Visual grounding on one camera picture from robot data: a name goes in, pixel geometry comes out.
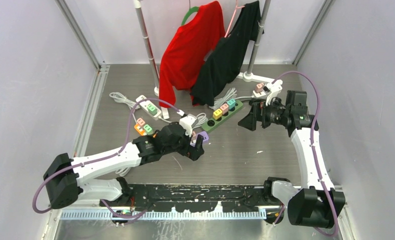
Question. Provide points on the pink plug on orange strip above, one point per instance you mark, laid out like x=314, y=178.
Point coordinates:
x=140, y=122

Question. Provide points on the green power strip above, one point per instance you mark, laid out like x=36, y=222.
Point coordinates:
x=212, y=124

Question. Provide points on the red shirt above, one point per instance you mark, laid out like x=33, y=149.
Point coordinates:
x=183, y=58

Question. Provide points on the purple power strip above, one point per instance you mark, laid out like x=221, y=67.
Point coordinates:
x=204, y=134

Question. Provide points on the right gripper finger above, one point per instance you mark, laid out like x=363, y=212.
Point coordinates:
x=247, y=124
x=251, y=117

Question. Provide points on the left white power strip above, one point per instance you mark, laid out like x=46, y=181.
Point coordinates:
x=143, y=102

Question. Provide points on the black shirt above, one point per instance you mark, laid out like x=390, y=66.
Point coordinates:
x=224, y=64

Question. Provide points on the teal plug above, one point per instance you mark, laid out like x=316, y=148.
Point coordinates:
x=231, y=104

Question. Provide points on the clothes rack pole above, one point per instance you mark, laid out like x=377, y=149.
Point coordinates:
x=248, y=75
x=147, y=43

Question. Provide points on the green plug on white strip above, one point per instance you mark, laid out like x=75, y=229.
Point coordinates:
x=153, y=111

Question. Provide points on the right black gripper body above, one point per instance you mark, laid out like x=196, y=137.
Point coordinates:
x=267, y=112

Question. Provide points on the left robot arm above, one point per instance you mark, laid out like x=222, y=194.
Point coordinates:
x=68, y=180

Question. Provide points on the orange power strip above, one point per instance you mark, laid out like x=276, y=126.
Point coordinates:
x=141, y=131

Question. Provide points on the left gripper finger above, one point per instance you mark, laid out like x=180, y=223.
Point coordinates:
x=199, y=142
x=195, y=153

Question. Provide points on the pink plug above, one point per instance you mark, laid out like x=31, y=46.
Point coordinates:
x=259, y=87
x=224, y=108
x=193, y=135
x=140, y=122

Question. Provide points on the pink plug on white strip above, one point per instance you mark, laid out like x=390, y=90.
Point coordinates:
x=259, y=87

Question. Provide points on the yellow plug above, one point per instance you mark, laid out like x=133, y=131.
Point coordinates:
x=217, y=114

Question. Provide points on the right white power strip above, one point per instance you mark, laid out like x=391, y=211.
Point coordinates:
x=260, y=95

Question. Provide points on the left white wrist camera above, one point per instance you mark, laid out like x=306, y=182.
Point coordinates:
x=187, y=122

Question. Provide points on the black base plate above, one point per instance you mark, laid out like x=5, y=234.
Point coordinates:
x=195, y=198

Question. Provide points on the clothes rack left pole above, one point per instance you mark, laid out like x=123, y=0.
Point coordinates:
x=147, y=43

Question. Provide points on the clothes rack right pole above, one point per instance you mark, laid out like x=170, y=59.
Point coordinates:
x=248, y=75

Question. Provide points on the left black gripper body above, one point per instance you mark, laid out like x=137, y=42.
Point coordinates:
x=182, y=145

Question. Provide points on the white power strip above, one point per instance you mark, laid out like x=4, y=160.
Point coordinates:
x=143, y=102
x=260, y=95

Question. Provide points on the pink hanger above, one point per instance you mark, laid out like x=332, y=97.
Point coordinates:
x=234, y=16

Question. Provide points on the green hanger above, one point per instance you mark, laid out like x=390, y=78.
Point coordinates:
x=189, y=13

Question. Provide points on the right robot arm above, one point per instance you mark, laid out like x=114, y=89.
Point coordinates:
x=316, y=203

